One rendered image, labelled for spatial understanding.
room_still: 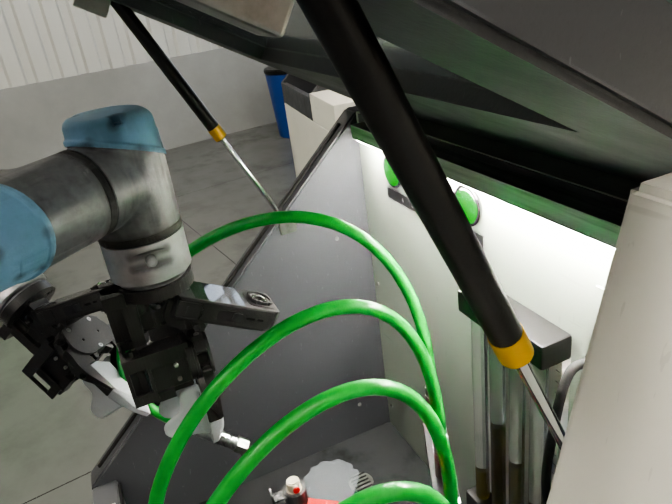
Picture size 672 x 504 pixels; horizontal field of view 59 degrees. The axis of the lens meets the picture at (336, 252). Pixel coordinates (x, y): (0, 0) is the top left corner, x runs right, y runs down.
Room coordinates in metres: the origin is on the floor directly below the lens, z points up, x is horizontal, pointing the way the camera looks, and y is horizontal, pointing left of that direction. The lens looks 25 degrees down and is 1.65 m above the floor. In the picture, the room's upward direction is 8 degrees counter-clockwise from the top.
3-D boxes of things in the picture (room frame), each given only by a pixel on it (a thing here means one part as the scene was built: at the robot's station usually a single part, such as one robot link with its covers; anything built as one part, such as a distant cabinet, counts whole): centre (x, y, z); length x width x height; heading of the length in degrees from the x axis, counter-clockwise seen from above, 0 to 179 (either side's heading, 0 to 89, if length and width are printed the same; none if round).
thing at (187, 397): (0.49, 0.17, 1.25); 0.06 x 0.03 x 0.09; 111
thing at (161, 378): (0.50, 0.18, 1.35); 0.09 x 0.08 x 0.12; 111
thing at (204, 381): (0.49, 0.15, 1.29); 0.05 x 0.02 x 0.09; 21
